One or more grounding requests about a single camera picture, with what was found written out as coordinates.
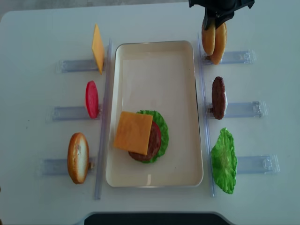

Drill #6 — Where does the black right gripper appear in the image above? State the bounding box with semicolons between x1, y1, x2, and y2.
188;0;255;30

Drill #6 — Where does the brown meat patty standing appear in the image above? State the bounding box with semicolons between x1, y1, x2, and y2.
212;76;225;120

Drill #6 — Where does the green lettuce leaf on tray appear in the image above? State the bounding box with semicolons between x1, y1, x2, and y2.
137;110;169;164

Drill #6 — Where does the orange cheese slice standing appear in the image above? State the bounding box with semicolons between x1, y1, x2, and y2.
91;24;105;74

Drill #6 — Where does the red tomato slice on tray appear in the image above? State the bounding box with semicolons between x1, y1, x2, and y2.
151;121;161;151

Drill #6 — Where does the orange cheese slice on tray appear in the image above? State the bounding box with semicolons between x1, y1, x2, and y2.
114;111;153;155

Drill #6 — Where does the green lettuce leaf standing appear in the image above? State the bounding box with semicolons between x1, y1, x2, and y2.
211;128;238;194

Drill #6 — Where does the red tomato slice standing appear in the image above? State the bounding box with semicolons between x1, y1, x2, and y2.
85;81;99;119

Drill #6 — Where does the brown meat patty on tray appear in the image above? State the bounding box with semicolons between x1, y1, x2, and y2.
127;121;162;163

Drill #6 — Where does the cream rectangular tray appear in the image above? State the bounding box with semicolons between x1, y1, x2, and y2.
105;41;203;188

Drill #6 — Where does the white patty pusher block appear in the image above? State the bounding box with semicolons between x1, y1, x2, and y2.
224;91;228;116

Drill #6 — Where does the black monitor edge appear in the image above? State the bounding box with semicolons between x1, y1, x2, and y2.
84;213;228;225

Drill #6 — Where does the clear bun holder rail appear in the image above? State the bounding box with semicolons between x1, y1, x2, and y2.
200;49;256;65

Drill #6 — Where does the long clear right rail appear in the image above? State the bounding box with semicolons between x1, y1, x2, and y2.
197;32;216;197

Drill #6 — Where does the long clear rail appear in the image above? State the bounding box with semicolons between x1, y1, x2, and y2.
94;38;113;200
197;32;216;197

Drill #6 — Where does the clear patty holder rail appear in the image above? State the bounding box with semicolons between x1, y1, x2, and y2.
206;101;268;118

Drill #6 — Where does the long clear left rail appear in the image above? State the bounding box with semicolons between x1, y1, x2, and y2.
94;38;113;200

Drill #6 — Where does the clear cheese holder rail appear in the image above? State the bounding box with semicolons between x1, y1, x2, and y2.
56;60;98;73

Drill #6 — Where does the clear lettuce holder rail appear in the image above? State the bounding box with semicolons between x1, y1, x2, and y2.
237;154;280;174

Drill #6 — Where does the clear tomato holder rail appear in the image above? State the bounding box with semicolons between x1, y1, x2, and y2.
46;106;92;122

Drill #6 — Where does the clear left bread holder rail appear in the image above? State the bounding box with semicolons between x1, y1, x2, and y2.
38;156;97;176

